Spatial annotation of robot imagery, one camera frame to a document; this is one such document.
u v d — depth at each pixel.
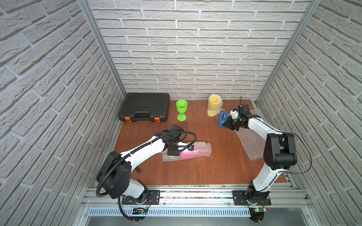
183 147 0.72
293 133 0.83
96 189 0.39
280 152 0.49
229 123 0.84
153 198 0.74
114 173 0.42
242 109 0.77
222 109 1.07
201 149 0.81
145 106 1.06
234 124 0.81
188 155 0.81
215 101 1.02
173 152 0.76
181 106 0.96
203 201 0.74
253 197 0.67
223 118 1.03
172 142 0.61
